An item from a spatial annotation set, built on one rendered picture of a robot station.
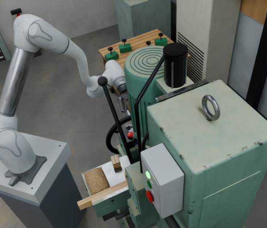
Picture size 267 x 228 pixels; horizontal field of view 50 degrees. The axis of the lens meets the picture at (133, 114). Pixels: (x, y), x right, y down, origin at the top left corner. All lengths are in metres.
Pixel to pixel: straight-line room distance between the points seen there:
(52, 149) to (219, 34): 1.62
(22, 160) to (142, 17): 2.14
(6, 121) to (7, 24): 2.41
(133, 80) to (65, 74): 2.71
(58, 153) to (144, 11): 1.96
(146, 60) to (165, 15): 2.52
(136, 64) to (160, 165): 0.35
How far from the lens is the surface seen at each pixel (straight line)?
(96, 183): 1.29
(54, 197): 1.83
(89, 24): 4.20
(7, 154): 1.58
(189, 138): 0.64
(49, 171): 1.70
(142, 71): 0.84
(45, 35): 1.46
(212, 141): 0.64
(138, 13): 3.20
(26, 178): 1.70
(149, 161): 0.65
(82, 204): 1.25
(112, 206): 1.29
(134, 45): 2.81
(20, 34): 1.60
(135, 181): 0.84
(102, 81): 0.96
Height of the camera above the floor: 2.01
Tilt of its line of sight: 45 degrees down
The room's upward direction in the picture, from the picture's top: 8 degrees counter-clockwise
